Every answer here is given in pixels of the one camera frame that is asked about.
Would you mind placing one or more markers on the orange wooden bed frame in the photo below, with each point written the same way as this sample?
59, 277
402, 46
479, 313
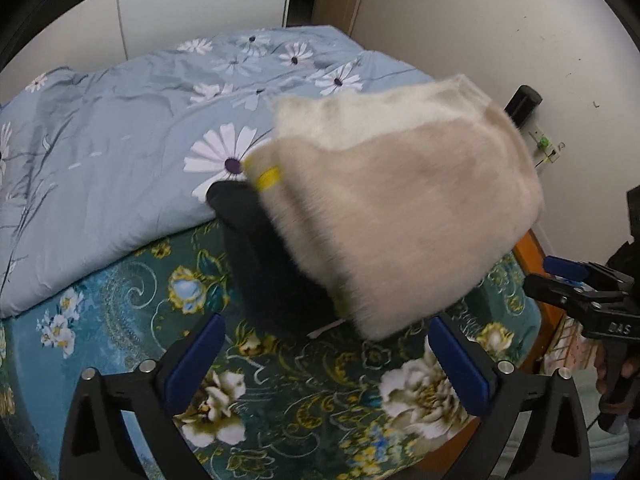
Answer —
530, 258

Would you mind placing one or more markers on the white sliding wardrobe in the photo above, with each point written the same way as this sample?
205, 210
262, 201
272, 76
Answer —
87, 35

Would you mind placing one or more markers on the light blue floral quilt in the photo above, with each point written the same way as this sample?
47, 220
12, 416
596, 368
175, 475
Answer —
97, 165

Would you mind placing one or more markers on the dark folded clothes stack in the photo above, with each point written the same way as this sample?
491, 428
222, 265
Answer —
276, 296

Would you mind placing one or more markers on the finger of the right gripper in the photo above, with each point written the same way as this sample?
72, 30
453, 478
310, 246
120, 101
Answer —
575, 271
558, 294

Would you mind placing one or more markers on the right hand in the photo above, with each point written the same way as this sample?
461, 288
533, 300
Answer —
628, 369

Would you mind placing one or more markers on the black tower device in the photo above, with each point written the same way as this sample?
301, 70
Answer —
522, 105

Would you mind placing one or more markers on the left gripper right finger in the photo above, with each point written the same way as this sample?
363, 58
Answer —
555, 442

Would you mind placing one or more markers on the teal floral plush blanket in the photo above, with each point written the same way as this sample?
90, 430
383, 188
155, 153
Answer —
270, 407

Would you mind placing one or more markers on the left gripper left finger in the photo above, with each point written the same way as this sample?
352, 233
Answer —
97, 443

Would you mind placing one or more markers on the fluffy beige sweater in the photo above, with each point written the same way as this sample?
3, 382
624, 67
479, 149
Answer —
397, 202

